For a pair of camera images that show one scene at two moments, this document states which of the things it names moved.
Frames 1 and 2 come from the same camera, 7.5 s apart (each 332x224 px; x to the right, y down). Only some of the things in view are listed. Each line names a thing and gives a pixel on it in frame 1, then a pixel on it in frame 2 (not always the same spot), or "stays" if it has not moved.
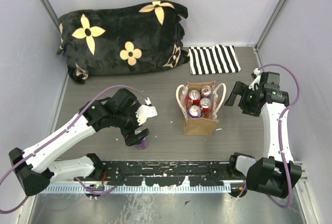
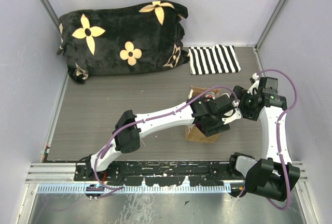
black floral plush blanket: (143, 37) stays
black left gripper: (136, 139) -> (221, 128)
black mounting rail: (162, 173) stays
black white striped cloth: (220, 58) stays
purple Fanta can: (144, 143) -> (199, 125)
